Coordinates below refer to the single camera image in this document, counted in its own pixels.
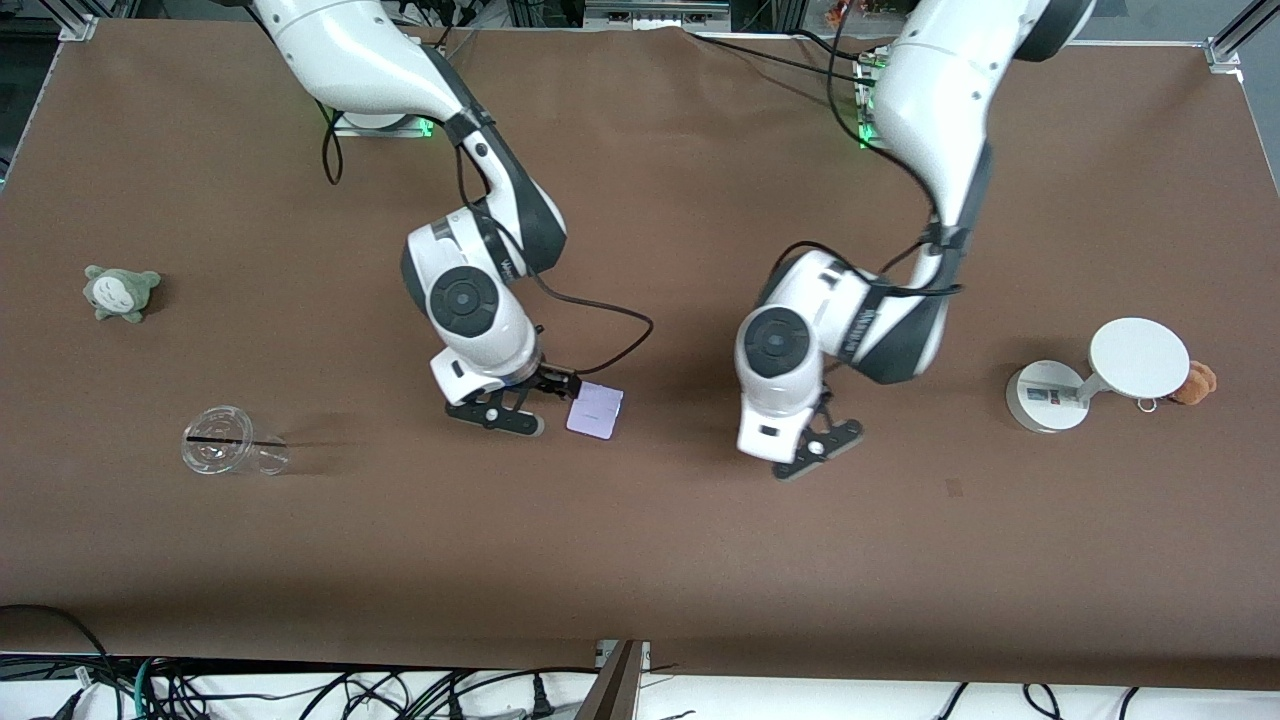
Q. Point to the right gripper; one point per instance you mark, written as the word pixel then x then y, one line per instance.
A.
pixel 545 380

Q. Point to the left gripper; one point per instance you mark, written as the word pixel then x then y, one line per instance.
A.
pixel 825 397

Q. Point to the small lavender box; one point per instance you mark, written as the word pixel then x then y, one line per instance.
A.
pixel 595 410

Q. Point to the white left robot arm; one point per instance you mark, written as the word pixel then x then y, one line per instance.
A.
pixel 930 100

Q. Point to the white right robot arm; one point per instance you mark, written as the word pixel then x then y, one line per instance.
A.
pixel 350 50

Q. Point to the brown table cover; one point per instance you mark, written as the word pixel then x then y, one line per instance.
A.
pixel 640 200

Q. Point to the black power plug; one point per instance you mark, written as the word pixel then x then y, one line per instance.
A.
pixel 540 700

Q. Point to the clear plastic cup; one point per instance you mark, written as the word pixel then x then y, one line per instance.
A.
pixel 215 450

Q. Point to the white round desk lamp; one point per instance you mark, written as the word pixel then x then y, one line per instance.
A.
pixel 1140 355

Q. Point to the grey green plush toy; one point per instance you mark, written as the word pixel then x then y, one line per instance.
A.
pixel 120 292

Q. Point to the white metal bracket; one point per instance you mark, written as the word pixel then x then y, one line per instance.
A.
pixel 603 652

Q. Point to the brown wooden post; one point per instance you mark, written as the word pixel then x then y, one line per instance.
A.
pixel 610 690

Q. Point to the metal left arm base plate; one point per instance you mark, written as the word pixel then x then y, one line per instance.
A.
pixel 865 130

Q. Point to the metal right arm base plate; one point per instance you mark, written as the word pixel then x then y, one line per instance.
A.
pixel 400 130

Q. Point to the grey metal rail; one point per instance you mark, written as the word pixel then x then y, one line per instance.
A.
pixel 655 12

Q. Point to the aluminium frame corner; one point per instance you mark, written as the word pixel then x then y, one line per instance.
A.
pixel 1223 53
pixel 78 27

